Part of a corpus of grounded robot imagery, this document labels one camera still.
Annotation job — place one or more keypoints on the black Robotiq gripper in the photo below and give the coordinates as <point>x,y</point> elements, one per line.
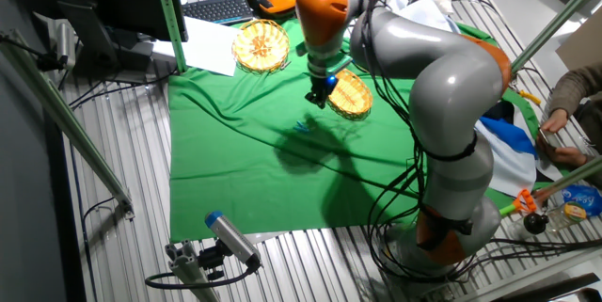
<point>323,85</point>

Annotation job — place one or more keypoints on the blue plastic clothespin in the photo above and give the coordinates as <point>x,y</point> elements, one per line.
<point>302,127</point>

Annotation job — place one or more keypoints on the dark smartphone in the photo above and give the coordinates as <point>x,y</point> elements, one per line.
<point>548,138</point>

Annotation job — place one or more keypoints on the tan-sleeved right forearm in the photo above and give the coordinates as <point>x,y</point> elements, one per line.
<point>578,85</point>

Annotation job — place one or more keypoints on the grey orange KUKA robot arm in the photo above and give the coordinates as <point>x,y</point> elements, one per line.
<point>447,81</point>

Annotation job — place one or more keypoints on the tan-sleeved person right hand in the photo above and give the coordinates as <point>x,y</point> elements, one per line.
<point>556,121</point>

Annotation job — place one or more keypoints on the tan-sleeved person left hand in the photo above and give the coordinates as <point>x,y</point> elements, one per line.
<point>564,156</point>

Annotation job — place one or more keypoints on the oval orange wicker basket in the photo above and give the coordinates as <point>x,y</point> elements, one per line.
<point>353,97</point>

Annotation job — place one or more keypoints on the grey plastic clothespin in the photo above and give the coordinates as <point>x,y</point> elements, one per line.
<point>286,64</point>

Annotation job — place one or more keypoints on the round yellow wicker basket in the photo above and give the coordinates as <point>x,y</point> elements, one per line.
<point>261,45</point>

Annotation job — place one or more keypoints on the green cloth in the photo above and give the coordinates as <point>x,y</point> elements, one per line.
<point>235,151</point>

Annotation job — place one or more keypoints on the white paper sheet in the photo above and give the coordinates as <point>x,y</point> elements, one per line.
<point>207,45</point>

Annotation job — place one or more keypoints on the black keyboard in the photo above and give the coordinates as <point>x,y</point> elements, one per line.
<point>218,9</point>

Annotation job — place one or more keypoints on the white blue black cloth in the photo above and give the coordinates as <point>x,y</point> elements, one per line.
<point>510,170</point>

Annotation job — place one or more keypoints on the yellow tool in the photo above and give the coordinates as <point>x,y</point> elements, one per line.
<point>530,97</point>

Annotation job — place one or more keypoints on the orange green hand tool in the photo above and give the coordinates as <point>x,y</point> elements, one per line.
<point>522,201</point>

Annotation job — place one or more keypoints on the grey monitor stand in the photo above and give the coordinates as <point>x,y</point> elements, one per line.
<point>89,34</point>

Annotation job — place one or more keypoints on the black round knob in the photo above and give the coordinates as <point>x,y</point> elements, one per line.
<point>535,223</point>

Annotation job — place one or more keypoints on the brown cardboard sheet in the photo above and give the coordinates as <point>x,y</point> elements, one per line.
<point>583,48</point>

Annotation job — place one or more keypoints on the glass jar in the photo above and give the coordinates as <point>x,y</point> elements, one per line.
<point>566,215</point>

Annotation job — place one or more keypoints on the blue plastic bag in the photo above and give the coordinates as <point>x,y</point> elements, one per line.
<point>585,198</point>

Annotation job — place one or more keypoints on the silver camera blue cap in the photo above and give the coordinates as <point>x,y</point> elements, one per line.
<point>232,238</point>

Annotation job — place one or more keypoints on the green aluminium frame post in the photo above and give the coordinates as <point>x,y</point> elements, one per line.
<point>168,15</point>

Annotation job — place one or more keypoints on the aluminium profile camera mount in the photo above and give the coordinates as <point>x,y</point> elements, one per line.
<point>188,269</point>

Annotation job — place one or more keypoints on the green aluminium frame beam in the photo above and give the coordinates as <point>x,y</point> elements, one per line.
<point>571,175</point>
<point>557,20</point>

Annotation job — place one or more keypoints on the grey green frame beam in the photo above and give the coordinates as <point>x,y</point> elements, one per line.
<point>61,114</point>

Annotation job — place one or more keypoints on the small silver camera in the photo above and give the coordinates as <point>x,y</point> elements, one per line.
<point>66,43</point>

